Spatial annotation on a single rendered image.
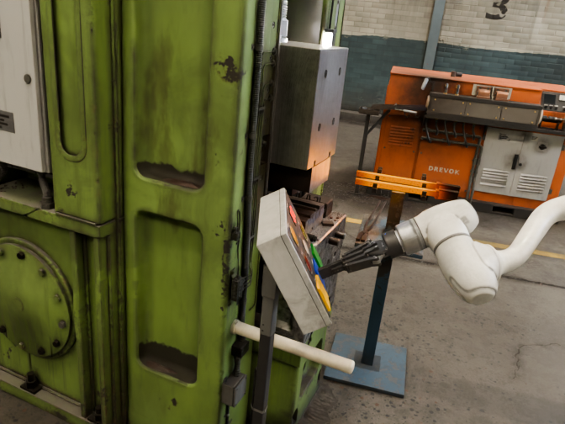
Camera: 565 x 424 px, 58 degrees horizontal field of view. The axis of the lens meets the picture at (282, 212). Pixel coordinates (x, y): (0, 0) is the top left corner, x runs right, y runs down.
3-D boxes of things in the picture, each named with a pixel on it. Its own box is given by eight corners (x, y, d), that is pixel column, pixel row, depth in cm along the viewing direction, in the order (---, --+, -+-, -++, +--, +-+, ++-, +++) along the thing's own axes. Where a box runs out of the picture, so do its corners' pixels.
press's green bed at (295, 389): (320, 387, 249) (332, 304, 232) (290, 438, 217) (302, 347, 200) (223, 350, 268) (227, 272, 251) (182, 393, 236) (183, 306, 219)
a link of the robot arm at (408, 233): (419, 240, 144) (400, 248, 145) (409, 213, 141) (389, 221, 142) (429, 254, 136) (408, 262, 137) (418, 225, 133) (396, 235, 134)
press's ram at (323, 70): (341, 150, 207) (356, 47, 193) (307, 171, 174) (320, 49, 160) (250, 132, 222) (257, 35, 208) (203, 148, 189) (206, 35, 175)
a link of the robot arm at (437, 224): (409, 208, 138) (428, 245, 129) (463, 185, 136) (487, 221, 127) (414, 229, 146) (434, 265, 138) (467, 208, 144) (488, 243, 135)
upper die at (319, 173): (327, 179, 199) (330, 156, 196) (308, 193, 182) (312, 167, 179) (234, 159, 214) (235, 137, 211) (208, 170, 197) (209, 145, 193)
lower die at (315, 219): (322, 221, 206) (324, 201, 203) (303, 238, 188) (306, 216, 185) (231, 198, 220) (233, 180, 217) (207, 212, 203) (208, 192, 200)
